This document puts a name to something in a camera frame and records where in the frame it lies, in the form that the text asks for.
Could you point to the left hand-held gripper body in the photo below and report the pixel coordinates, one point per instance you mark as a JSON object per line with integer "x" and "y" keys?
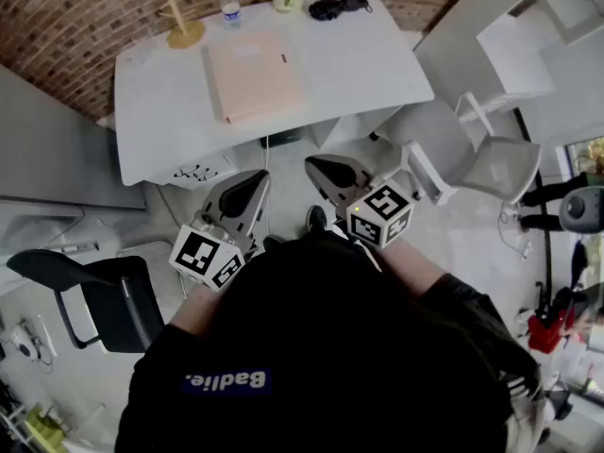
{"x": 198, "y": 253}

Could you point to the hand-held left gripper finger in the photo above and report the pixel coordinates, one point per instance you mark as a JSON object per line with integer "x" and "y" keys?
{"x": 252, "y": 210}
{"x": 217, "y": 201}

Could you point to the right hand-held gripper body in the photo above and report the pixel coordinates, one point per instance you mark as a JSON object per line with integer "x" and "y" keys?
{"x": 377, "y": 224}

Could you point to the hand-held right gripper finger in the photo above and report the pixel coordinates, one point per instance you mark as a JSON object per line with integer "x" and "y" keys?
{"x": 344, "y": 170}
{"x": 328, "y": 187}

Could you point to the beige folder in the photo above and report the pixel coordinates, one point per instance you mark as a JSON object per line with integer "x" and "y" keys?
{"x": 255, "y": 78}

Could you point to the person's right forearm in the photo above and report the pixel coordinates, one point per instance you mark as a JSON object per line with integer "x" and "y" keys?
{"x": 410, "y": 264}

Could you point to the person's left forearm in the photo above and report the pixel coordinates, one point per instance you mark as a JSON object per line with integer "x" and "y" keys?
{"x": 200, "y": 307}

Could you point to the person's right black shoe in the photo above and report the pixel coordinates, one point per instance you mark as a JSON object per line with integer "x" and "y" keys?
{"x": 316, "y": 217}

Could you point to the person's black shoe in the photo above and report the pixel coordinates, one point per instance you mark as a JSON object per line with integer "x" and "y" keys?
{"x": 272, "y": 243}
{"x": 316, "y": 217}

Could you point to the person's left black shoe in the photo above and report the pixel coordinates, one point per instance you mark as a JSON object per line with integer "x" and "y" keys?
{"x": 272, "y": 243}

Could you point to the black chair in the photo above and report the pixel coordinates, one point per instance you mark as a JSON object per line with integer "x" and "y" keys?
{"x": 118, "y": 300}

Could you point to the person's black clothing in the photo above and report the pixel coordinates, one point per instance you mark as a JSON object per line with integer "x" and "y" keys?
{"x": 330, "y": 323}

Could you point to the white mesh chair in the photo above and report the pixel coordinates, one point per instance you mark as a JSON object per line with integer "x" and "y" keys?
{"x": 500, "y": 168}

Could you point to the black bundled umbrella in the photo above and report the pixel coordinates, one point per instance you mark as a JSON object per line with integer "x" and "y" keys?
{"x": 337, "y": 6}

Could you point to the clear glass cup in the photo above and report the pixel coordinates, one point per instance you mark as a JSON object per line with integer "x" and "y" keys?
{"x": 138, "y": 55}

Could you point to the grey cabinet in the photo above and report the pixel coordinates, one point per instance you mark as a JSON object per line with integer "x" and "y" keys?
{"x": 52, "y": 158}

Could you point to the yellow wooden branch stand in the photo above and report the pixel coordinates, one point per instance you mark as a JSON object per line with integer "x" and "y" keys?
{"x": 185, "y": 33}

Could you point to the clear plastic water bottle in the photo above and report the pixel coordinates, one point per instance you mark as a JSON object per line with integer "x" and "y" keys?
{"x": 231, "y": 10}

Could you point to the white round device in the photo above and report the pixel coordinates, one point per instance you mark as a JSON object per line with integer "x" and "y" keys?
{"x": 22, "y": 342}

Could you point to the red bag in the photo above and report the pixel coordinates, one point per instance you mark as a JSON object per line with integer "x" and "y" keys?
{"x": 547, "y": 330}

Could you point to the white shelf unit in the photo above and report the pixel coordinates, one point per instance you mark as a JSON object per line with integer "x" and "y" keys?
{"x": 514, "y": 59}

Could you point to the window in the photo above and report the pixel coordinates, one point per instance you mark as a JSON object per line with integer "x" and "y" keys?
{"x": 587, "y": 156}

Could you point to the yellow-green rack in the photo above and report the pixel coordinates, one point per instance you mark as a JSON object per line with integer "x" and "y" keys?
{"x": 42, "y": 430}

